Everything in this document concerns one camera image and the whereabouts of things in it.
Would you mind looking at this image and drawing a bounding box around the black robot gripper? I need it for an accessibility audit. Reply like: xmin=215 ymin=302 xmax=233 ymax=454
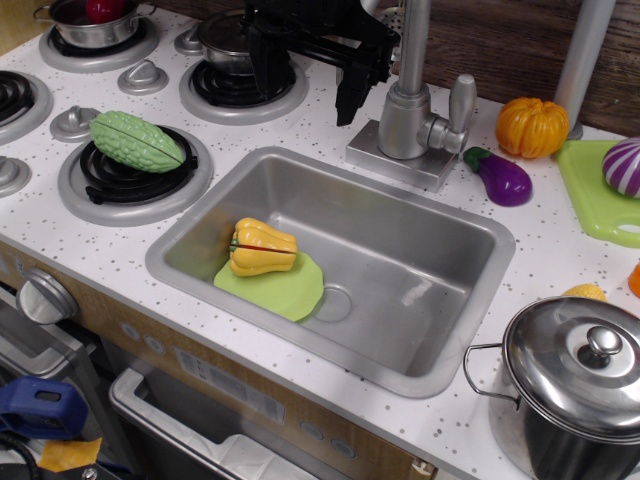
xmin=243 ymin=1 xmax=399 ymax=126

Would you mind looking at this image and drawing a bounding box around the silver toy faucet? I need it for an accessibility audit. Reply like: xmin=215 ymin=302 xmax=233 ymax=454
xmin=346 ymin=1 xmax=477 ymax=192

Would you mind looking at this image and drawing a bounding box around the small steel pot with lid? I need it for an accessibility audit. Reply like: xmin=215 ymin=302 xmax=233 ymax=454
xmin=196 ymin=9 xmax=253 ymax=76

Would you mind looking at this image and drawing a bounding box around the steel slotted spoon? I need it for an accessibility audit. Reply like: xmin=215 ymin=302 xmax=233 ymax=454
xmin=380 ymin=6 xmax=405 ymax=62

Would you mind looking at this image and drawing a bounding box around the back right stove burner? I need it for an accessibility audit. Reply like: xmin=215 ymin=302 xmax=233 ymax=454
xmin=179 ymin=61 xmax=308 ymax=126

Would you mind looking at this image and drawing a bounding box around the stove burner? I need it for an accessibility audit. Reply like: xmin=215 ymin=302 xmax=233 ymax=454
xmin=58 ymin=127 xmax=214 ymax=227
xmin=179 ymin=61 xmax=308 ymax=126
xmin=1 ymin=70 xmax=53 ymax=145
xmin=38 ymin=20 xmax=159 ymax=74

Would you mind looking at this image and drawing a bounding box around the silver stove knob back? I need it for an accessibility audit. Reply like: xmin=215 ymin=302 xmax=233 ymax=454
xmin=174 ymin=24 xmax=202 ymax=56

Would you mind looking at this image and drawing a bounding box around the silver stove knob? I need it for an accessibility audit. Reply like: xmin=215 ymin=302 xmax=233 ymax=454
xmin=174 ymin=24 xmax=202 ymax=56
xmin=0 ymin=156 xmax=31 ymax=198
xmin=49 ymin=105 xmax=100 ymax=143
xmin=117 ymin=59 xmax=169 ymax=96

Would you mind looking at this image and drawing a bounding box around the silver stove knob upper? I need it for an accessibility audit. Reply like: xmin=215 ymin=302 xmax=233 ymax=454
xmin=117 ymin=59 xmax=169 ymax=96

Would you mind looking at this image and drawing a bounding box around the green toy bitter gourd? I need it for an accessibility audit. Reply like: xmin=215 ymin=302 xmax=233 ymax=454
xmin=89 ymin=111 xmax=185 ymax=174

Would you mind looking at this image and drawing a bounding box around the yellow toy bell pepper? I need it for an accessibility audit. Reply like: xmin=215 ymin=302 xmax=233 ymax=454
xmin=229 ymin=217 xmax=299 ymax=277

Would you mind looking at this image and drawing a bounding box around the front right stove burner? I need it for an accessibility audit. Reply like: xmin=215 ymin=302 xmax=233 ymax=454
xmin=58 ymin=127 xmax=214 ymax=227

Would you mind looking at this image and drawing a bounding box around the red toy tomato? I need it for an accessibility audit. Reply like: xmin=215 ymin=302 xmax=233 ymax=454
xmin=85 ymin=0 xmax=126 ymax=24

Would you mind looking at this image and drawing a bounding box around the small open steel pot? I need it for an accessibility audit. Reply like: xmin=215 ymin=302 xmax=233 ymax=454
xmin=33 ymin=1 xmax=157 ymax=49

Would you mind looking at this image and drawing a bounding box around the orange toy pumpkin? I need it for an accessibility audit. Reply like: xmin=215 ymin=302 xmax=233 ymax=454
xmin=495 ymin=97 xmax=570 ymax=159

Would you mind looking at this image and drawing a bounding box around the back left stove burner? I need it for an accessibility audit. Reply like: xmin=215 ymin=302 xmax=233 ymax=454
xmin=38 ymin=20 xmax=159 ymax=74

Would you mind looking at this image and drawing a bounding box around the purple toy eggplant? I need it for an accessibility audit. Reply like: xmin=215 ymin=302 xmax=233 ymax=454
xmin=463 ymin=147 xmax=533 ymax=207

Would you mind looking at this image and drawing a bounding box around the light green round plate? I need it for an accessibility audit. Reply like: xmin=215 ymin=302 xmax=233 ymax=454
xmin=213 ymin=252 xmax=324 ymax=322

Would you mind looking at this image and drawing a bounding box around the stainless steel sink basin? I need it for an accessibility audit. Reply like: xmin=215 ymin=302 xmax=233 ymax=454
xmin=146 ymin=147 xmax=515 ymax=398

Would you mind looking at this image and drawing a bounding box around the silver stove knob middle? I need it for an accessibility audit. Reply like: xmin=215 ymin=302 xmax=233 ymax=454
xmin=49 ymin=105 xmax=100 ymax=143

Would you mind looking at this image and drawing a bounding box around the silver vertical pole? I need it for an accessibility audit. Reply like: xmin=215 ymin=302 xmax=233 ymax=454
xmin=554 ymin=0 xmax=616 ymax=140

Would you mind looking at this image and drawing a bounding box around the front left stove burner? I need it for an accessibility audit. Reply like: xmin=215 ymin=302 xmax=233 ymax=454
xmin=1 ymin=70 xmax=53 ymax=145

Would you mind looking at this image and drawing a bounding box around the silver stove knob lower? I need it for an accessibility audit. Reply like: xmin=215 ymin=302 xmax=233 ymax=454
xmin=0 ymin=156 xmax=31 ymax=198

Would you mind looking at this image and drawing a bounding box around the purple striped toy onion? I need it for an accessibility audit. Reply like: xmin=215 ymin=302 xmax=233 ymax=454
xmin=602 ymin=137 xmax=639 ymax=198

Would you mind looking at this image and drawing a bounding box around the light green cutting board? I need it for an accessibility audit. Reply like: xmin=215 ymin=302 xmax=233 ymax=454
xmin=553 ymin=140 xmax=639 ymax=249

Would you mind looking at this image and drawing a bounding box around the yellow toy lemon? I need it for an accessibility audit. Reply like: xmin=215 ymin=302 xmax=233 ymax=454
xmin=562 ymin=284 xmax=607 ymax=302

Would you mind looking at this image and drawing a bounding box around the silver oven dial knob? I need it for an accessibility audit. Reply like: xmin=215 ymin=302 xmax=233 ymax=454
xmin=16 ymin=268 xmax=79 ymax=325

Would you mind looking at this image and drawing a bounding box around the orange toy piece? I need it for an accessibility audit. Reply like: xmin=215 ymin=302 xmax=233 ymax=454
xmin=627 ymin=264 xmax=640 ymax=297

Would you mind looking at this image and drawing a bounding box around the silver dishwasher door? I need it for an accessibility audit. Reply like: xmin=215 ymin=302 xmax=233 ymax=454
xmin=109 ymin=368 xmax=345 ymax=479

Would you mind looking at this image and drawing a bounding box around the large steel pot with lid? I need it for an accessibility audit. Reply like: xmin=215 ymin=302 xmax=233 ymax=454
xmin=485 ymin=296 xmax=639 ymax=479

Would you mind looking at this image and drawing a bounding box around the blue clamp tool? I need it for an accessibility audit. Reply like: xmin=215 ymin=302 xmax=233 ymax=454
xmin=1 ymin=376 xmax=89 ymax=440

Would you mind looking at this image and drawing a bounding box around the yellow tape piece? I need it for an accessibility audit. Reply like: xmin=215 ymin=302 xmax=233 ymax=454
xmin=37 ymin=438 xmax=103 ymax=473

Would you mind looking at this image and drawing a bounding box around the silver oven door handle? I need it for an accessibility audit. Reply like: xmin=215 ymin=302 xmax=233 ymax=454
xmin=0 ymin=282 xmax=134 ymax=466

